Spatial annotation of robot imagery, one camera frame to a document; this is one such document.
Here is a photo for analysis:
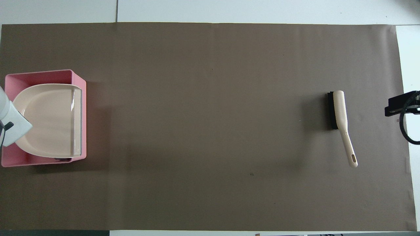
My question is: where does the pink plastic bin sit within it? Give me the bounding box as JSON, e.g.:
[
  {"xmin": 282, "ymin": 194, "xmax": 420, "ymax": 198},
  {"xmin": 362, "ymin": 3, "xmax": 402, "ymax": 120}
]
[{"xmin": 1, "ymin": 69, "xmax": 87, "ymax": 168}]

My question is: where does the beige brush with black bristles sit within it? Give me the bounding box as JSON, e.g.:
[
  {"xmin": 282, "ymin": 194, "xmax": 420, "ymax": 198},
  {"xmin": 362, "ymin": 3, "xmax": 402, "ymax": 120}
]
[{"xmin": 326, "ymin": 90, "xmax": 359, "ymax": 168}]

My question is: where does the beige plastic dustpan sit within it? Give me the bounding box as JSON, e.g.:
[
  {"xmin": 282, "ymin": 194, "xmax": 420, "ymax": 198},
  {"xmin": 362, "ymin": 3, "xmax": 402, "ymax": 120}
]
[{"xmin": 12, "ymin": 83, "xmax": 83, "ymax": 159}]

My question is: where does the black cable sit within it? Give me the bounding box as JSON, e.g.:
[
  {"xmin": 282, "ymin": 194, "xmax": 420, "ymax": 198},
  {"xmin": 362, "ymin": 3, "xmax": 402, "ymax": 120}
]
[
  {"xmin": 0, "ymin": 122, "xmax": 14, "ymax": 149},
  {"xmin": 398, "ymin": 91, "xmax": 420, "ymax": 146}
]

